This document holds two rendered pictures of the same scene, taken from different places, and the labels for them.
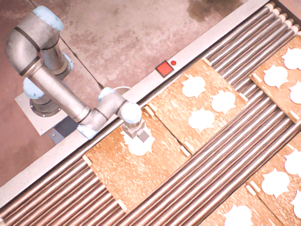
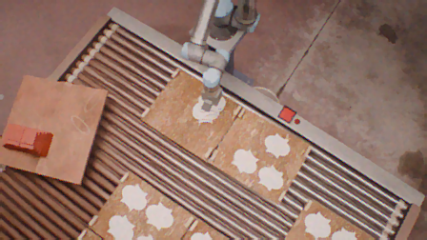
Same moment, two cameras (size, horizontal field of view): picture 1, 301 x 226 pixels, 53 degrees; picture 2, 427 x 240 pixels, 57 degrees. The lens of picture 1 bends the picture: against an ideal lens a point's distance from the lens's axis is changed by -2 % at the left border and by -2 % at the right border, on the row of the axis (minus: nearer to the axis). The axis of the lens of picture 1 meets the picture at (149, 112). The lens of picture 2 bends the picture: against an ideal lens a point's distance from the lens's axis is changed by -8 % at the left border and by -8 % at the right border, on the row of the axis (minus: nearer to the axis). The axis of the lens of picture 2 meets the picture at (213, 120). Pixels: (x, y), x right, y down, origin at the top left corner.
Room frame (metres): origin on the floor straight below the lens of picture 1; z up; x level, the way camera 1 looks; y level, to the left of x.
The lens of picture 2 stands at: (0.19, -0.71, 2.99)
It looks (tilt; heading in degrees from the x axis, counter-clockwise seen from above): 71 degrees down; 77
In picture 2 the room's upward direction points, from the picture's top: 2 degrees counter-clockwise
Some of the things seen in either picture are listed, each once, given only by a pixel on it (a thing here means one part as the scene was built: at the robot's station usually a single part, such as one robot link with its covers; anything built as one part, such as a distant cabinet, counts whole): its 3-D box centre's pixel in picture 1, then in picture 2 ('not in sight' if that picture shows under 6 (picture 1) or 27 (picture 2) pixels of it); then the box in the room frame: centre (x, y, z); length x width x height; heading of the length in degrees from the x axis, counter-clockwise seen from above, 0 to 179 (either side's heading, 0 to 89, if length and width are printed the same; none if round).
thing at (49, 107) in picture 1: (44, 97); (221, 22); (0.55, 0.55, 0.93); 0.15 x 0.15 x 0.10
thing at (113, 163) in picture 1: (136, 157); (192, 113); (0.25, 0.06, 0.93); 0.41 x 0.35 x 0.02; 132
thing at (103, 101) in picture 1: (109, 103); (215, 60); (0.41, 0.16, 1.25); 0.11 x 0.11 x 0.08; 54
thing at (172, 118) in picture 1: (197, 104); (261, 154); (0.54, -0.25, 0.93); 0.41 x 0.35 x 0.02; 133
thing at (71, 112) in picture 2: not in sight; (50, 127); (-0.48, 0.14, 1.03); 0.50 x 0.50 x 0.02; 63
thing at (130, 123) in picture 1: (131, 114); (212, 79); (0.37, 0.07, 1.25); 0.09 x 0.08 x 0.11; 54
